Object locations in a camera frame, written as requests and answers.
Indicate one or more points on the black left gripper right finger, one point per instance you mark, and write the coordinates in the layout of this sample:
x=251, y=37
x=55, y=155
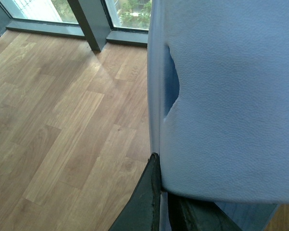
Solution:
x=195, y=215

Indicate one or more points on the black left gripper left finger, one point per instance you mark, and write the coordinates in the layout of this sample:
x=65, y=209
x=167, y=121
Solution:
x=142, y=211

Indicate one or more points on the dark grey window frame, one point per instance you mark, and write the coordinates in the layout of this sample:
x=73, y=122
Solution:
x=98, y=21

